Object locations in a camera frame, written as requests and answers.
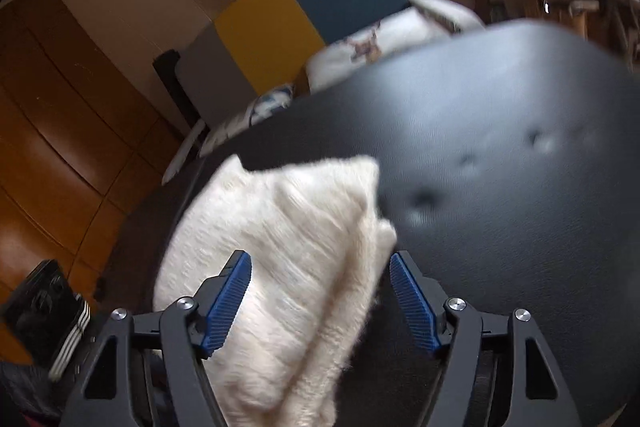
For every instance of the black white striped object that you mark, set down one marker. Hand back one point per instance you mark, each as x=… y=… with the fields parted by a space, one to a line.
x=35 y=307

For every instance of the dark cloth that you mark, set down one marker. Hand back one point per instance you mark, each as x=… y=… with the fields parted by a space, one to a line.
x=25 y=397

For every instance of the black leather ottoman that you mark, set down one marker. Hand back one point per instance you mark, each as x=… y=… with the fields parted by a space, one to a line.
x=500 y=107

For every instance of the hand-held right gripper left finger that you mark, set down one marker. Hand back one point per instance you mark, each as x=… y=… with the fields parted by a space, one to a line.
x=227 y=307

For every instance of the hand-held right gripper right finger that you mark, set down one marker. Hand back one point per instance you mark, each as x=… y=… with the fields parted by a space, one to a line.
x=412 y=307

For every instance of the cream knit sweater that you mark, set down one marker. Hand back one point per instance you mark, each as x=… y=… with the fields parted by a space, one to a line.
x=280 y=232

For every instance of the grey yellow blue armchair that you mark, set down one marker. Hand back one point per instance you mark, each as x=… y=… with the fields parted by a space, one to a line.
x=260 y=22

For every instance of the triangle pattern pillow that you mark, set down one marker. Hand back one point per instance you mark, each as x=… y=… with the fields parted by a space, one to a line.
x=270 y=104

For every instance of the white deer print pillow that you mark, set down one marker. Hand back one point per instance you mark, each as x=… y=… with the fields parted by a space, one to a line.
x=345 y=62

